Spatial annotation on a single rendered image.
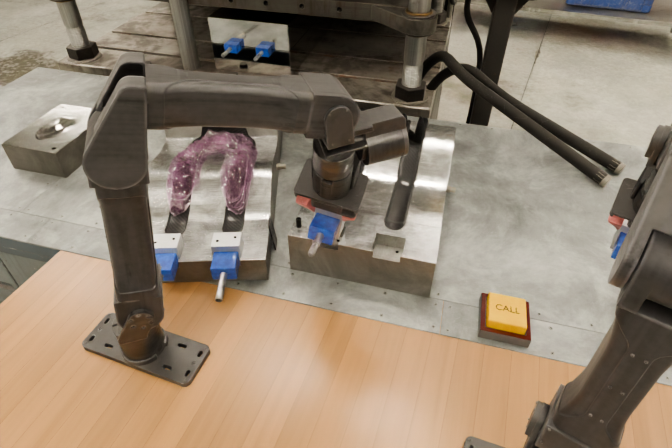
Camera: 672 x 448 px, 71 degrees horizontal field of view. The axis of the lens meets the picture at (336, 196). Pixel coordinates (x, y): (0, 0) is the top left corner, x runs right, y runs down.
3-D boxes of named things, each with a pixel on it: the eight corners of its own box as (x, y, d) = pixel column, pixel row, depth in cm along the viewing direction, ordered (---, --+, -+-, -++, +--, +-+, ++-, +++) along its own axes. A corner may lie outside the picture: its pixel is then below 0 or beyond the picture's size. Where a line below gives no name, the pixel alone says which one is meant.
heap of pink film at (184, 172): (252, 214, 92) (247, 182, 87) (160, 216, 92) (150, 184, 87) (263, 141, 112) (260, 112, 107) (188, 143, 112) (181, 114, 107)
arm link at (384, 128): (387, 135, 71) (386, 61, 64) (412, 167, 65) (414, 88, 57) (314, 154, 69) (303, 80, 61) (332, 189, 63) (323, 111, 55)
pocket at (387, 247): (400, 271, 81) (402, 256, 79) (370, 265, 82) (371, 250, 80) (404, 253, 85) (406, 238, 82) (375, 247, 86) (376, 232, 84)
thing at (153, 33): (427, 126, 143) (431, 105, 138) (63, 77, 169) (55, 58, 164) (450, 29, 206) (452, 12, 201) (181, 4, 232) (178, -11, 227)
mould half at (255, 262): (268, 280, 87) (262, 237, 80) (125, 283, 86) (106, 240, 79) (282, 134, 125) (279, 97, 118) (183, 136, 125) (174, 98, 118)
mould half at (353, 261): (429, 298, 84) (439, 244, 75) (290, 269, 89) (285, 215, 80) (451, 146, 121) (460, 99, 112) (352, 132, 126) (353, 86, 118)
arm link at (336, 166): (352, 145, 70) (355, 115, 64) (366, 176, 67) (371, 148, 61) (307, 156, 68) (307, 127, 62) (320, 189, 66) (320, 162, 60)
